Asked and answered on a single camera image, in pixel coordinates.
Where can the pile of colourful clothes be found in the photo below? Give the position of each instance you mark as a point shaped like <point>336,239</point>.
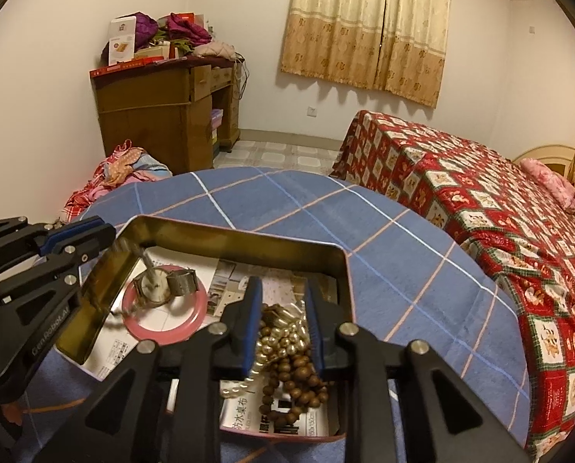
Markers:
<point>118,169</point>

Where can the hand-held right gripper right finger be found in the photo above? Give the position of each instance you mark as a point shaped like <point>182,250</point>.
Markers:
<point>316,328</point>

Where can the wide beige patterned curtain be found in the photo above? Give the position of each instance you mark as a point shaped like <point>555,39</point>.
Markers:
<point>364,24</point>

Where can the silver wrist watch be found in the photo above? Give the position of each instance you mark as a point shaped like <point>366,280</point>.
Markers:
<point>153,287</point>

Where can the blue checked tablecloth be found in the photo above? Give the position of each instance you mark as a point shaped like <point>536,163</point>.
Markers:
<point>389,260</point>

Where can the flat red box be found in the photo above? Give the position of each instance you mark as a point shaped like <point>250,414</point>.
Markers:
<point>123,67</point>

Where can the picture printed brochure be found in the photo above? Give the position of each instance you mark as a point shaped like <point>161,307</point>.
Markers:
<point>234,275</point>

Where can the orange red box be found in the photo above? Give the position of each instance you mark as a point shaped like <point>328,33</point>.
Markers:
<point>191,17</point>

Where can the white printed leaflet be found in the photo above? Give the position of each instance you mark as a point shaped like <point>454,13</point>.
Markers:
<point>118,352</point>

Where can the magenta garment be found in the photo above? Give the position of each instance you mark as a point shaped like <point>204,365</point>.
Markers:
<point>188,29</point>

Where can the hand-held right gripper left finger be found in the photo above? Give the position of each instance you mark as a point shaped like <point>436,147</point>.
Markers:
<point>251,328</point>

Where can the metal tin box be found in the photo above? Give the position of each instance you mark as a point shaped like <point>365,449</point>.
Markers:
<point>249,246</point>

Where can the pink quilted garment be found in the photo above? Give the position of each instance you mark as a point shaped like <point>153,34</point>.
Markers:
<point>215,50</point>

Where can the brown wooden desk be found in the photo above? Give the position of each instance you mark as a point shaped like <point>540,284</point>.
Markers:
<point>143,115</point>

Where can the cream wooden headboard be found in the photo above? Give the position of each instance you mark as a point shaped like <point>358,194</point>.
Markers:
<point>543,152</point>

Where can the stacked plastic storage boxes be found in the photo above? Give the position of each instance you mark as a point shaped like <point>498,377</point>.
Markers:
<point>217,132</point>

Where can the pink bangle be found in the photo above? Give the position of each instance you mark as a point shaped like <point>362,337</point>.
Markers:
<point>191,320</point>

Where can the bed with red patterned bedspread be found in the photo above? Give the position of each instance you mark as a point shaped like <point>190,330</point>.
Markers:
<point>485,212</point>

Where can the tall white carton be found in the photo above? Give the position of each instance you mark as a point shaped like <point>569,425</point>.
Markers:
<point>122,41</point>

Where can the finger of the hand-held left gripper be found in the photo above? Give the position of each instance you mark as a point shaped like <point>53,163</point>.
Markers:
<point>85,234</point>
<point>41,279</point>

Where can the pink pillow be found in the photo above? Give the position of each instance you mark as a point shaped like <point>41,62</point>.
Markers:
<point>550,183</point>

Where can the cream box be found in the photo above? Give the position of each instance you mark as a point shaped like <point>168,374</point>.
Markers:
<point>152,53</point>

